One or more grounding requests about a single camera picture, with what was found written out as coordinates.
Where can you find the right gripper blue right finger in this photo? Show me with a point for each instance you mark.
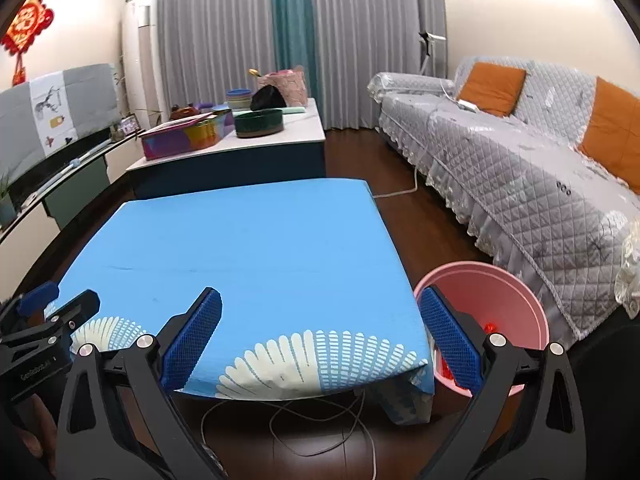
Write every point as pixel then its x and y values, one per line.
pixel 460 351

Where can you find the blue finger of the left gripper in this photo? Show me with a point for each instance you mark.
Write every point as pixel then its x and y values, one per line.
pixel 37 299

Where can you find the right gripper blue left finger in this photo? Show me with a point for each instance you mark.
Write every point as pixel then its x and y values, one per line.
pixel 184 338

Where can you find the red plastic bag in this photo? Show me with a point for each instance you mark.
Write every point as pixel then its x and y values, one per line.
pixel 489 328

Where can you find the pink trash bin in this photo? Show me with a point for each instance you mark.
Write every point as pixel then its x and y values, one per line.
pixel 492 295

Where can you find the person's left hand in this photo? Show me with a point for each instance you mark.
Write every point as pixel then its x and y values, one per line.
pixel 35 433

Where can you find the white tv cabinet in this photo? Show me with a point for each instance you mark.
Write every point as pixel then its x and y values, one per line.
pixel 74 196

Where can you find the blue patterned table cloth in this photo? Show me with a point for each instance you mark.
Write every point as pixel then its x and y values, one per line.
pixel 314 297

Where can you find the covered television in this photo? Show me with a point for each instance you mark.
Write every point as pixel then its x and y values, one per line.
pixel 44 115

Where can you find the colourful rectangular tin box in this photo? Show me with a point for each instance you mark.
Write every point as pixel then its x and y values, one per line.
pixel 186 135

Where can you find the grey quilted sofa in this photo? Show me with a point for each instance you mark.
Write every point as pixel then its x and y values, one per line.
pixel 542 210

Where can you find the white coffee table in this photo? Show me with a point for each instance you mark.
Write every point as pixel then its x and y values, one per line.
pixel 297 152

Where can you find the brown teapot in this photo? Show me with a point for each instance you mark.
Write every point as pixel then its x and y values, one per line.
pixel 180 112

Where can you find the dark green round tin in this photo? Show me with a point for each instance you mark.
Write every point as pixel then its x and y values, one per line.
pixel 258 123

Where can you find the stacked coloured bowls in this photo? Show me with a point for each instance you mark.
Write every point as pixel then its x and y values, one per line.
pixel 239 99

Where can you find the black hat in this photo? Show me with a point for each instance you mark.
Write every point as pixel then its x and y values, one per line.
pixel 267 98

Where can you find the orange cushion far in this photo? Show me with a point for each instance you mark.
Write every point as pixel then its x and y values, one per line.
pixel 494 89

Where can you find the orange cushion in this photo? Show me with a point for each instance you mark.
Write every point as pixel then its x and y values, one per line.
pixel 612 135
pixel 494 89

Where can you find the orange cushion near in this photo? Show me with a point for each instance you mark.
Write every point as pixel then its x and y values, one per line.
pixel 612 135

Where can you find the white standing air conditioner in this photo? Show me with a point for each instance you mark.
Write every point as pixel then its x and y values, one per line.
pixel 141 60

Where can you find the red chinese knot ornament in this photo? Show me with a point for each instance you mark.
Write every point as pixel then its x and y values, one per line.
pixel 30 21

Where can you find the grey curtain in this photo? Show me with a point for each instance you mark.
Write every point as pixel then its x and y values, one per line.
pixel 208 47

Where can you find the teal curtain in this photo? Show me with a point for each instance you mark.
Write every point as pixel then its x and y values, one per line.
pixel 295 42

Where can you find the small photo frame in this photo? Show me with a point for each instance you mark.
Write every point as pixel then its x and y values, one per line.
pixel 129 125

